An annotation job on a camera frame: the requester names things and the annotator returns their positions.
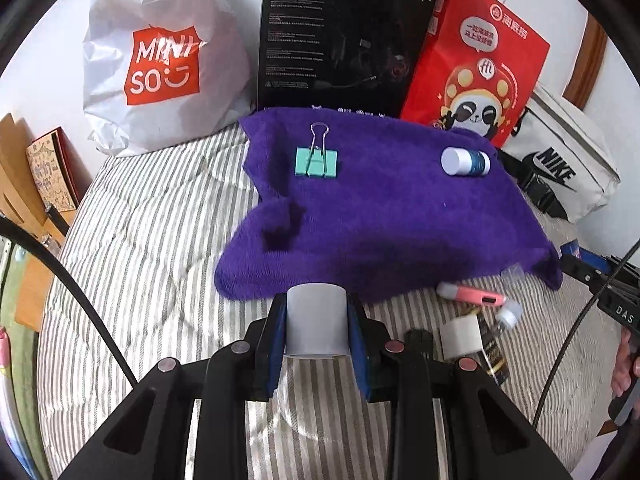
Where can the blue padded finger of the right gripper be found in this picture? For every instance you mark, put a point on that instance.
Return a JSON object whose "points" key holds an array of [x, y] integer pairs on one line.
{"points": [[571, 248]]}

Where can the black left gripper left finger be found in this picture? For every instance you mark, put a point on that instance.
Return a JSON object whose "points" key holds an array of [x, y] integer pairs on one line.
{"points": [[248, 370]]}

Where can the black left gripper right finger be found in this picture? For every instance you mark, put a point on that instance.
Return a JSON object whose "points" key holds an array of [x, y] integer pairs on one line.
{"points": [[388, 370]]}

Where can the clear jar white lid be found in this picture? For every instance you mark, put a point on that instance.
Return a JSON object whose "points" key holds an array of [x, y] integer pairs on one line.
{"points": [[316, 322]]}

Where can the pink white tube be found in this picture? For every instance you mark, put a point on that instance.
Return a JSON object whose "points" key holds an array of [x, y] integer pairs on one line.
{"points": [[470, 295]]}

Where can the teal binder clip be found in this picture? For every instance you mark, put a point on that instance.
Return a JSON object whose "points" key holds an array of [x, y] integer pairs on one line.
{"points": [[317, 160]]}

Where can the person's right hand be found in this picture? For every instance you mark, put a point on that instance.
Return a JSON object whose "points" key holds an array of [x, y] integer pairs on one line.
{"points": [[626, 368]]}

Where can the black gold packet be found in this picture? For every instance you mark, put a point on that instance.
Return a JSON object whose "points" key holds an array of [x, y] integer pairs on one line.
{"points": [[491, 357]]}

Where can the white Nike bag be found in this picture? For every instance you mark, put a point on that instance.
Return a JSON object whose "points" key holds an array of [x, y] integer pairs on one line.
{"points": [[559, 158]]}

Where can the purple fleece cloth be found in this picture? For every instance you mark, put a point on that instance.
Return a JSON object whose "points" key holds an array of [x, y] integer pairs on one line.
{"points": [[391, 221]]}

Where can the red panda paper bag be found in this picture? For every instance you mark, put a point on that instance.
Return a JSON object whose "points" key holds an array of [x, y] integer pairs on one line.
{"points": [[477, 70]]}

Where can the wooden side table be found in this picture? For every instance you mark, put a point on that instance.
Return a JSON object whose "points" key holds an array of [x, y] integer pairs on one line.
{"points": [[22, 205]]}

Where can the brown patterned notebook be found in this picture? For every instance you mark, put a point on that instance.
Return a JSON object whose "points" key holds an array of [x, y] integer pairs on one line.
{"points": [[50, 167]]}

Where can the black Hecate headset box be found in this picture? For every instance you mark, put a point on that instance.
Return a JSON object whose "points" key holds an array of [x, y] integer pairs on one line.
{"points": [[354, 55]]}

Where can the white Miniso plastic bag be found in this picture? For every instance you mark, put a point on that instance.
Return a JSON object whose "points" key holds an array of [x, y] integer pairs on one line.
{"points": [[162, 72]]}

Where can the wooden door frame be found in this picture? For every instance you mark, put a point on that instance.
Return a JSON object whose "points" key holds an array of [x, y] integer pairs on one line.
{"points": [[588, 64]]}

